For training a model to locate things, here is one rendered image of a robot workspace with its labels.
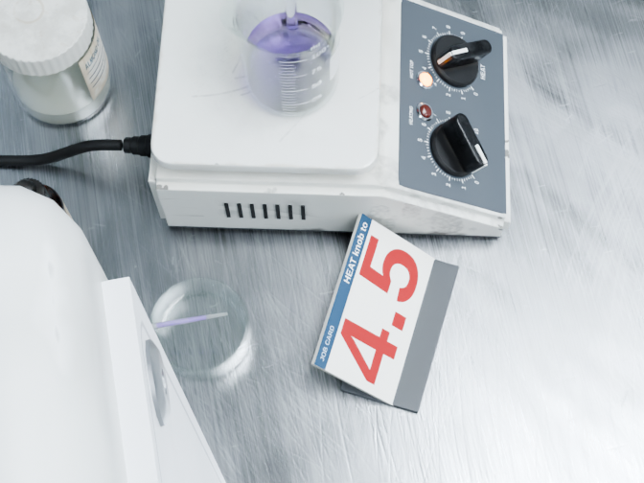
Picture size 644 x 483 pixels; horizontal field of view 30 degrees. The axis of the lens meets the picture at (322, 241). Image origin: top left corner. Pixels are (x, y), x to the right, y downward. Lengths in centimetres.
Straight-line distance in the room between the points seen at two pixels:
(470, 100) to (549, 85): 8
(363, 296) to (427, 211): 6
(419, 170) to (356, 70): 6
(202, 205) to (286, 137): 7
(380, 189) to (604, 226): 15
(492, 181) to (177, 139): 18
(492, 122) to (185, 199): 18
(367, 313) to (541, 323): 10
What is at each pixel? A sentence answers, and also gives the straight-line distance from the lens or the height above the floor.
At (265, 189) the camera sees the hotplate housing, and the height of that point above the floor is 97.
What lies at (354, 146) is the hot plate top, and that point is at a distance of 63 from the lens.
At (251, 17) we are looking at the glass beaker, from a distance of 62.
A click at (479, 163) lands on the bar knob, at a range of 66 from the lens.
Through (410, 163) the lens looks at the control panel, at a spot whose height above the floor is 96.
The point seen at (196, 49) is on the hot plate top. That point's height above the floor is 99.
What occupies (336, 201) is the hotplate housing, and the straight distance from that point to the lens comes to 65.
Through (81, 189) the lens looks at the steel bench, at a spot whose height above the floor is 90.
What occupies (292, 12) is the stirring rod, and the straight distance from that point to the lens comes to 62.
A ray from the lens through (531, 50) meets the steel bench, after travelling 77.
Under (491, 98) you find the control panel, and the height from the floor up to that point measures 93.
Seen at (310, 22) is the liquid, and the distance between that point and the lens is 63.
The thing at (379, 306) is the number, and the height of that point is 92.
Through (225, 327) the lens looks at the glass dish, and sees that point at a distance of 68.
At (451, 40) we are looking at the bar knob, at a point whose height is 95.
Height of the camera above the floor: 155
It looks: 69 degrees down
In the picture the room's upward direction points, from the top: 1 degrees counter-clockwise
